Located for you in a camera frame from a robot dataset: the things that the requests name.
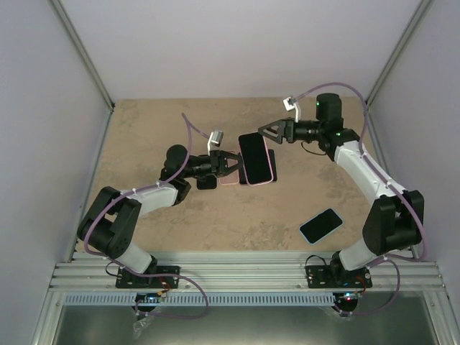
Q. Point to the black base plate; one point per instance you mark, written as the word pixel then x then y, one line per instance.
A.
pixel 126 280
pixel 321 276

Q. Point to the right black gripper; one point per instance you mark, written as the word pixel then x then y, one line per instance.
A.
pixel 286 127

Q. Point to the black smartphone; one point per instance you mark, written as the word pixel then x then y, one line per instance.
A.
pixel 242 177

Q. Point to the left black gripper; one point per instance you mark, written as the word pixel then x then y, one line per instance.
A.
pixel 218 164

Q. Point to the light pink phone case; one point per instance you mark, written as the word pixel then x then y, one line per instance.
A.
pixel 232 178

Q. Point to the left small circuit board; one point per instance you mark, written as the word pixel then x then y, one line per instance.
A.
pixel 150 298

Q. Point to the clear plastic bag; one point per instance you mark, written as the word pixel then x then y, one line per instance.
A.
pixel 143 321

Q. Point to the left aluminium corner post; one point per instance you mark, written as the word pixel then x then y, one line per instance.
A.
pixel 82 53

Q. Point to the right small circuit board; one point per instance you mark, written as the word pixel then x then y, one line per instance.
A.
pixel 350 296

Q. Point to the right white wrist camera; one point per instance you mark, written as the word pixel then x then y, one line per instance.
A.
pixel 291 104

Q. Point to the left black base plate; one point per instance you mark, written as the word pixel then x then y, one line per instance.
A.
pixel 126 280

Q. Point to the phone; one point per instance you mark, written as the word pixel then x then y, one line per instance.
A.
pixel 272 157
pixel 256 159
pixel 320 226

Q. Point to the aluminium corner post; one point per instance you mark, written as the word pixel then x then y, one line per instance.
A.
pixel 410 29
pixel 82 53

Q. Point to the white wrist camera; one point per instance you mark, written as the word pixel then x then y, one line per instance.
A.
pixel 291 104
pixel 215 140

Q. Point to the small circuit board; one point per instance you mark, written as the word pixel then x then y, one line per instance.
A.
pixel 150 298
pixel 350 296

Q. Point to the black phone case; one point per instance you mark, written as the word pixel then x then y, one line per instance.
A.
pixel 209 183

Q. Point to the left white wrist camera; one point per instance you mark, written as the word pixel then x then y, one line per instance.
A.
pixel 215 140

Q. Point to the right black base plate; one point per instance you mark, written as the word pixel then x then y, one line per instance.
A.
pixel 321 276

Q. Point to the right aluminium corner post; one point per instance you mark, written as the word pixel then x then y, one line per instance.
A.
pixel 410 29

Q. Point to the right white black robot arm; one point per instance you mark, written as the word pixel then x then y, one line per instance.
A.
pixel 396 214

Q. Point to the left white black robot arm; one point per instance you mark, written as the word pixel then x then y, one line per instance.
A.
pixel 109 223

